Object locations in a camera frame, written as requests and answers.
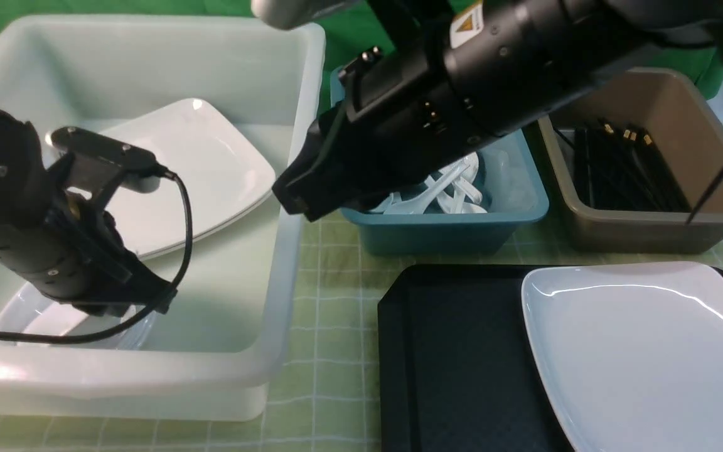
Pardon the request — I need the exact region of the black serving tray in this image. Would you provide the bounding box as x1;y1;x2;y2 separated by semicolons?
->
378;264;723;452

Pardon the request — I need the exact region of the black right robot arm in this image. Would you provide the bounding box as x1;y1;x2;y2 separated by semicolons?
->
273;1;723;222

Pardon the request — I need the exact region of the white small square bowl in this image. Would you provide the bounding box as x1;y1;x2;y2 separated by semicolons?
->
0;283;158;351

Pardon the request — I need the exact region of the lower white square plate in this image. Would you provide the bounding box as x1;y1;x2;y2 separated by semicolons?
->
131;191;272;261

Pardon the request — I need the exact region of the white square plate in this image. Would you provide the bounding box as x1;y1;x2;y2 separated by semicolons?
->
102;98;275;259
131;191;272;261

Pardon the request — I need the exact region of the large white rice plate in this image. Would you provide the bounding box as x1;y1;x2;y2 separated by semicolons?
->
520;261;723;451

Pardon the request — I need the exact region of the green backdrop cloth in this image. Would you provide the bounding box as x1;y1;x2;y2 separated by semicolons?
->
0;1;723;100

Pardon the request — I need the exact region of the upper white square plate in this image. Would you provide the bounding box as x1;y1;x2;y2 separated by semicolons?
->
102;98;275;259

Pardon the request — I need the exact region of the white ceramic spoon long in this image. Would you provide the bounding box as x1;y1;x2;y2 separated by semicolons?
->
383;163;470;215

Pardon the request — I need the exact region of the black camera cable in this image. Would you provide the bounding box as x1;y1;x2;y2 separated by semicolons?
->
0;166;194;345

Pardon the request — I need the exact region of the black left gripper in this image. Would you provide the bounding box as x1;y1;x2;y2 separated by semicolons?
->
0;195;177;316

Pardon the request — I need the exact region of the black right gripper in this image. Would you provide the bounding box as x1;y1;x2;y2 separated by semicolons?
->
272;47;525;222

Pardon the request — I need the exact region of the green checkered tablecloth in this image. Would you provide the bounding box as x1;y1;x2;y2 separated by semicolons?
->
0;122;723;452

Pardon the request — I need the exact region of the brown plastic bin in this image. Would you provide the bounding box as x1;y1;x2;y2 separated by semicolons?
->
524;68;723;254

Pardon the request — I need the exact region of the black chopsticks bundle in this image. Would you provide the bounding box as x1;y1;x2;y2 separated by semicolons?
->
553;117;691;213

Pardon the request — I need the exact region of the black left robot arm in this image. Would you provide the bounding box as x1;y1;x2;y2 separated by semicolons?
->
0;110;177;316

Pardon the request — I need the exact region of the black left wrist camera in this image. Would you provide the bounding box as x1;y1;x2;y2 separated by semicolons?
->
45;126;168;210

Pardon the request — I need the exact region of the teal plastic bin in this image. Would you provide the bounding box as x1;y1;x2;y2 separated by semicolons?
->
329;66;550;257

